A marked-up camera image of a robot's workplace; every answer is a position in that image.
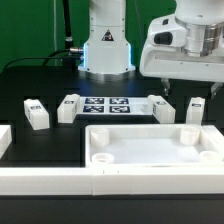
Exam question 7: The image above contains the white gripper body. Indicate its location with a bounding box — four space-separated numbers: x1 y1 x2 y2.
140 14 224 82

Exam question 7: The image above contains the white desk top panel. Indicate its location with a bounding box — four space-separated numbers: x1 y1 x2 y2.
85 124 224 167

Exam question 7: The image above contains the white marker tag plate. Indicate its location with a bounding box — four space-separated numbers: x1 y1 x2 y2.
78 97 152 115

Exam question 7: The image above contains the white left barrier block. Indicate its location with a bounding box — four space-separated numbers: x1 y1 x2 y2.
0 125 12 159

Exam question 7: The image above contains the white front barrier rail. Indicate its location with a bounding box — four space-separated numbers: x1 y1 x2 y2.
0 167 224 195

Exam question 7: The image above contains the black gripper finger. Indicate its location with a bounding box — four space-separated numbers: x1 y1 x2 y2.
211 82 223 98
161 78 170 96

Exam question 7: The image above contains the black cable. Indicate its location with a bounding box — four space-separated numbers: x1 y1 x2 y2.
2 46 84 72

